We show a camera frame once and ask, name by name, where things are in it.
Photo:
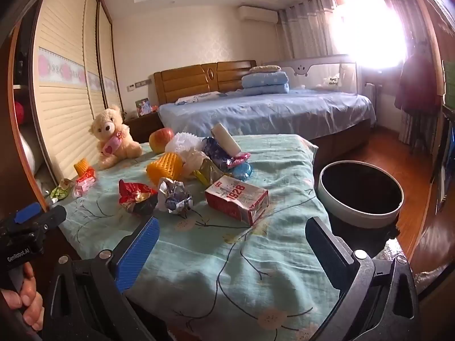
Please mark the red apple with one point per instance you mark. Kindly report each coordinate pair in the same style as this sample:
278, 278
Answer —
160, 140

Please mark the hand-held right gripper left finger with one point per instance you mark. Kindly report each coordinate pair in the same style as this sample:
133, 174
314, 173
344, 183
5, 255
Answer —
138, 252

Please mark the stack of green boxes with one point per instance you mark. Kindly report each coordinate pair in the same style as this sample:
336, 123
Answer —
449, 78

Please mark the wooden nightstand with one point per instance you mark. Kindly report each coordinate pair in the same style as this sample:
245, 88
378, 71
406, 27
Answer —
142, 128

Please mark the large yellow foam fruit net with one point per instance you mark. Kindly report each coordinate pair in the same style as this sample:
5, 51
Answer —
165, 168

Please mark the red snack bag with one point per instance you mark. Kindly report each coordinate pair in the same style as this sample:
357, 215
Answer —
135, 193

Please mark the red round object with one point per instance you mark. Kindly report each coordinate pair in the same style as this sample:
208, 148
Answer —
19, 112

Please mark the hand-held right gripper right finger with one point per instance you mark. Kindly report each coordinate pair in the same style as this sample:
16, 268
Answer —
325, 250

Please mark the yellow gold wrapper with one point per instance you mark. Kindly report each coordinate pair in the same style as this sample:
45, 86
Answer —
208, 174

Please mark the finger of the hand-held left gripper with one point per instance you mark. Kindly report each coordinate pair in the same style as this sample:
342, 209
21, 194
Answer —
29, 212
53, 216

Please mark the wooden headboard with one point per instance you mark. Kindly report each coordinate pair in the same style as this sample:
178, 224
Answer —
185, 81

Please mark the small patterned pillow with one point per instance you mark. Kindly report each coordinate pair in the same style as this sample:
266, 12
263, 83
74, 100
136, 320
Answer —
265, 69

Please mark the wardrobe with slatted doors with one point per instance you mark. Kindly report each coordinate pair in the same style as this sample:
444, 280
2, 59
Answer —
60, 113

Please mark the white round trash bin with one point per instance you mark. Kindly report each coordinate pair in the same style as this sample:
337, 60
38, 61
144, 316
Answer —
341, 214

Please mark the white air conditioner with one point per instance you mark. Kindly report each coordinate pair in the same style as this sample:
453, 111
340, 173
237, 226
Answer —
257, 14

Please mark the green floral blanket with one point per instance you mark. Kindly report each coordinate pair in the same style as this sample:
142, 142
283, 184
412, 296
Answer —
231, 273

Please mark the grey bed guard rail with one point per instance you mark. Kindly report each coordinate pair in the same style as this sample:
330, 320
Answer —
320, 67

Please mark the wall switch panel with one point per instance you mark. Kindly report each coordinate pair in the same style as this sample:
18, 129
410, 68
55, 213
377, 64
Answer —
140, 84

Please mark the hanging red clothes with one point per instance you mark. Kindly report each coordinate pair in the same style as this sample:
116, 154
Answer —
416, 81

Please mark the red white candy wrapper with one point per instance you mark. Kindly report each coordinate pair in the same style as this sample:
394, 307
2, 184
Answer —
84, 183

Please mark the beige teddy bear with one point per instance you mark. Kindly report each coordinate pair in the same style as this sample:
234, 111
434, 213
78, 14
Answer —
113, 138

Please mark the blue foil snack bag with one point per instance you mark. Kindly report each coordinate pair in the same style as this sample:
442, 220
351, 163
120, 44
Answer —
213, 151

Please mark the white rounded bag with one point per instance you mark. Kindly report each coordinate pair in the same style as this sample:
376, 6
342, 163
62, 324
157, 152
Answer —
27, 152

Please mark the red white carton box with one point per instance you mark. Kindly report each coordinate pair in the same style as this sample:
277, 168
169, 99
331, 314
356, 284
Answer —
234, 199

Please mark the person's left hand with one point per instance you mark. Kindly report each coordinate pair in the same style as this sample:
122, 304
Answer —
30, 296

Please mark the silver foil sheet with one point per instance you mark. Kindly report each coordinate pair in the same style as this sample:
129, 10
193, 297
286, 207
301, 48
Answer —
423, 273

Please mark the bed with blue sheet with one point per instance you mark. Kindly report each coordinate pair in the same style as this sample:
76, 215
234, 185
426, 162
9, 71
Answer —
266, 113

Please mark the folded blue pillows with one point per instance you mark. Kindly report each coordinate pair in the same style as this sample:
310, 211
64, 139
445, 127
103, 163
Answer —
265, 83

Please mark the white foam fruit net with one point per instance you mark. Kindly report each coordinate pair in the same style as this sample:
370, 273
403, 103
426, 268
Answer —
183, 142

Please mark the pink round packet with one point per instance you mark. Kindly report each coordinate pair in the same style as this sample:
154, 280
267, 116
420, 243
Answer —
240, 158

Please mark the photo frame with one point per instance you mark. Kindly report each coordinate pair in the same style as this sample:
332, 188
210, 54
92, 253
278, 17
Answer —
142, 107

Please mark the green snack wrapper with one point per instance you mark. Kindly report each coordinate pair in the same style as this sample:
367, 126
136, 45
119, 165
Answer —
61, 189

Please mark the grey patterned curtain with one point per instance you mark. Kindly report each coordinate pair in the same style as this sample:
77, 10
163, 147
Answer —
302, 32
398, 17

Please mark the blue white printed pillow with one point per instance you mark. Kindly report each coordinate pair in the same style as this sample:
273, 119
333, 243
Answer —
199, 98

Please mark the silver foil ball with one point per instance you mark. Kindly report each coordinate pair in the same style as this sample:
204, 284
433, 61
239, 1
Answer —
176, 195

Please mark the white radiator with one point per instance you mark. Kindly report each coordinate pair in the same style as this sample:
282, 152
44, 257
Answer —
370, 92

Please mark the blue round packet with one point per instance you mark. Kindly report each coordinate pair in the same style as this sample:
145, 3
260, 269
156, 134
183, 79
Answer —
243, 172

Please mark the white plastic box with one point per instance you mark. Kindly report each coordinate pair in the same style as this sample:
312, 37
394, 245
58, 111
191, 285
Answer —
225, 138

